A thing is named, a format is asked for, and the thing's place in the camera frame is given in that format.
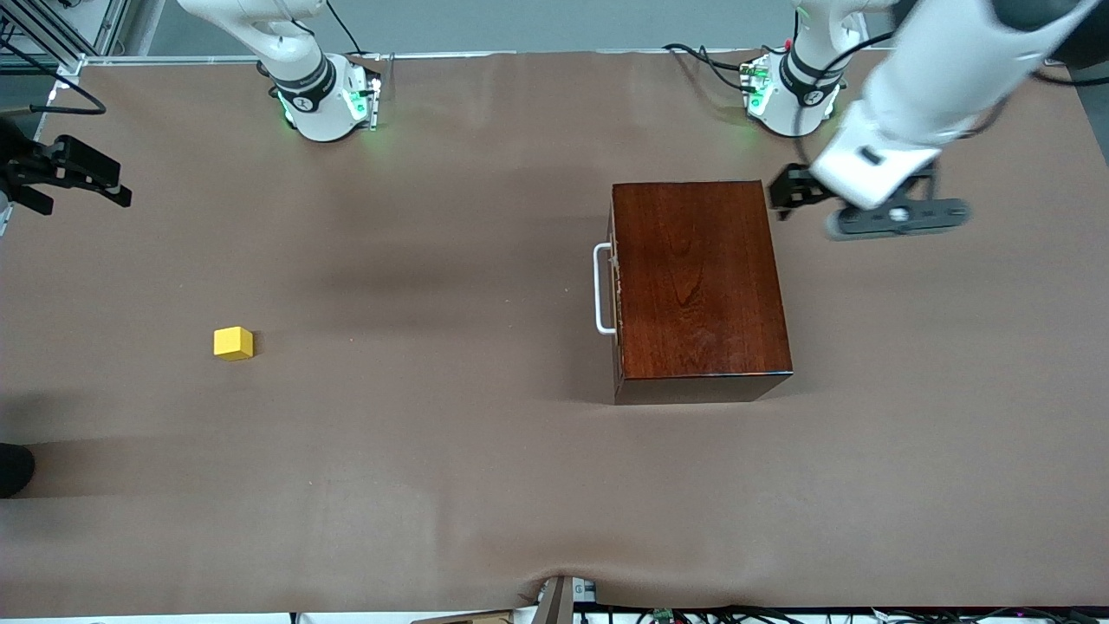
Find tangled black floor cables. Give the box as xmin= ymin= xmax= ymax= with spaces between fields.
xmin=576 ymin=605 xmax=1109 ymax=624

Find black cable at arm base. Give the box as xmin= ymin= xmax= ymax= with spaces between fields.
xmin=663 ymin=42 xmax=781 ymax=92
xmin=325 ymin=0 xmax=365 ymax=57

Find black right arm cable loop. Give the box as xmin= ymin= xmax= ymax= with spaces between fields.
xmin=0 ymin=26 xmax=107 ymax=116

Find aluminium frame structure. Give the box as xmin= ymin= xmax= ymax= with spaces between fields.
xmin=0 ymin=0 xmax=165 ymax=75

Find yellow wooden block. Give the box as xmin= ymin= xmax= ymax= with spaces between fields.
xmin=213 ymin=327 xmax=255 ymax=361

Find dark red wooden cabinet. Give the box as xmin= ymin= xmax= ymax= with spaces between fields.
xmin=609 ymin=179 xmax=794 ymax=406

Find black round object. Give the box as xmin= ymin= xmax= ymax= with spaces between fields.
xmin=0 ymin=442 xmax=36 ymax=499

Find light wood drawer white handle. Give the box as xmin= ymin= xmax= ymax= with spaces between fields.
xmin=593 ymin=186 xmax=621 ymax=382

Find large table cover mat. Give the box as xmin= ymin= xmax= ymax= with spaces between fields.
xmin=0 ymin=43 xmax=1109 ymax=618

